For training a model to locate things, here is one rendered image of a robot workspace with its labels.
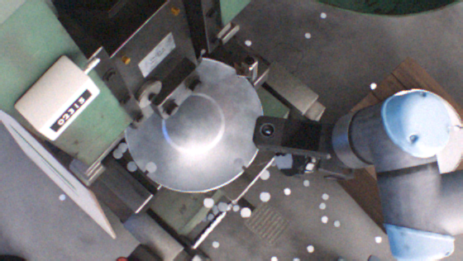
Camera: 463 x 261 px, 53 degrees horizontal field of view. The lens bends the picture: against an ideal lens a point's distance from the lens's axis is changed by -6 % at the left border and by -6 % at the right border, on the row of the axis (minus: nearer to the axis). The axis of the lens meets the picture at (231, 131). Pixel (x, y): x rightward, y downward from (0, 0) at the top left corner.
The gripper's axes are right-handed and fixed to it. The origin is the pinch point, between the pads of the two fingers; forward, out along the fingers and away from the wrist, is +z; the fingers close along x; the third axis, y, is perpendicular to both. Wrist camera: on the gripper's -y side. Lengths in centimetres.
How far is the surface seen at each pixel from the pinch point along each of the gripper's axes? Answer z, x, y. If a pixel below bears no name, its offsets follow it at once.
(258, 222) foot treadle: 71, -6, 30
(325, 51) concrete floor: 81, 66, 48
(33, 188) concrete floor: 118, -10, -44
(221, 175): 17.8, -2.7, -3.2
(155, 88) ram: 2.2, 5.7, -22.4
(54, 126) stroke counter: -27.3, -10.1, -34.9
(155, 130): 23.5, 3.6, -17.3
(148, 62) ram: -4.5, 7.3, -25.5
